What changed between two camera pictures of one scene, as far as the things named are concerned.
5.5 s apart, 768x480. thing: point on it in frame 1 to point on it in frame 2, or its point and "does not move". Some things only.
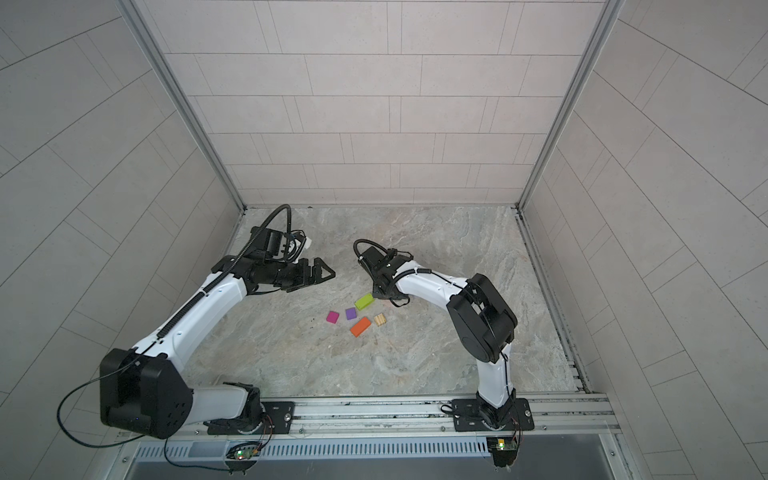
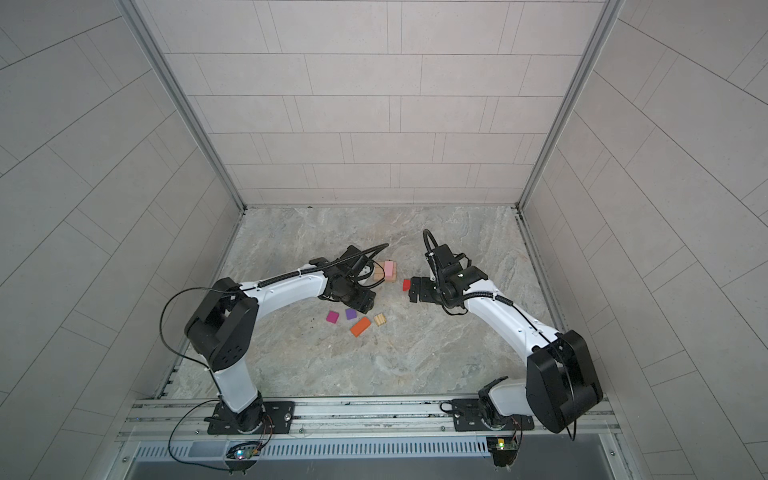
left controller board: x=243 y=451 does not move
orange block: x=360 y=327 does not move
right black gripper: x=376 y=290 to x=423 y=290
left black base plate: x=273 y=417 does not move
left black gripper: x=314 y=275 to x=365 y=301
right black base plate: x=467 y=418 does not move
